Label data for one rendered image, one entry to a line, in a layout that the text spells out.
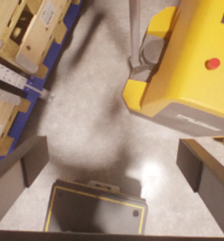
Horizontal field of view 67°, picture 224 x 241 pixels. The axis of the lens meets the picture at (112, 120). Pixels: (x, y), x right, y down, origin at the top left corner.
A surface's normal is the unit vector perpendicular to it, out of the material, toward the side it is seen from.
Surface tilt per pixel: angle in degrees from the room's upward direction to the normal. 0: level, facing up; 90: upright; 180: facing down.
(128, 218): 0
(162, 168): 0
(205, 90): 0
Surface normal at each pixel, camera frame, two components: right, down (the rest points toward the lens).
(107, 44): -0.14, -0.11
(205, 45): -0.36, -0.20
